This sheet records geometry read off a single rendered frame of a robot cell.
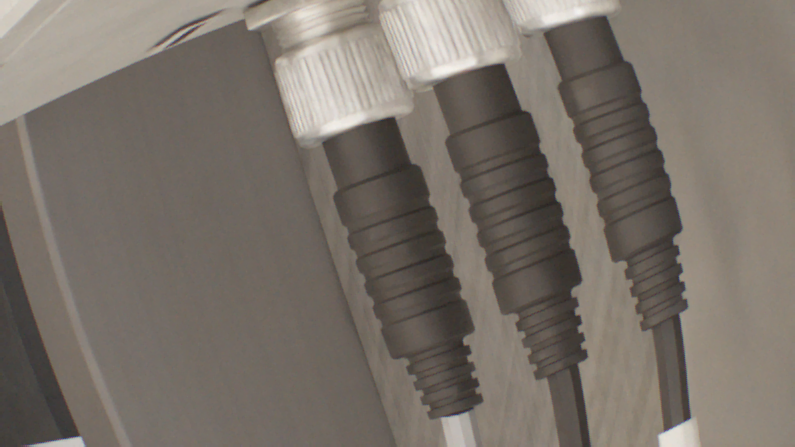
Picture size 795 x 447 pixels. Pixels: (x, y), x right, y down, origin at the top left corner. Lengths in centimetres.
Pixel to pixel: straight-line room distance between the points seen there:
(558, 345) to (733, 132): 4
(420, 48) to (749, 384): 7
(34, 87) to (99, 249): 12
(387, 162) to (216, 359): 11
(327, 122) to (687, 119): 5
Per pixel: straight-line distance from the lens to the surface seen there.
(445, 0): 62
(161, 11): 61
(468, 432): 65
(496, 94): 62
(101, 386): 74
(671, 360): 59
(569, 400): 62
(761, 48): 61
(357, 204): 65
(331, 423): 76
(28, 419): 162
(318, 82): 65
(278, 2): 65
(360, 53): 65
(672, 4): 64
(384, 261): 65
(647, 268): 59
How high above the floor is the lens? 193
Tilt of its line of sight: 40 degrees down
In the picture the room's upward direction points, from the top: 3 degrees clockwise
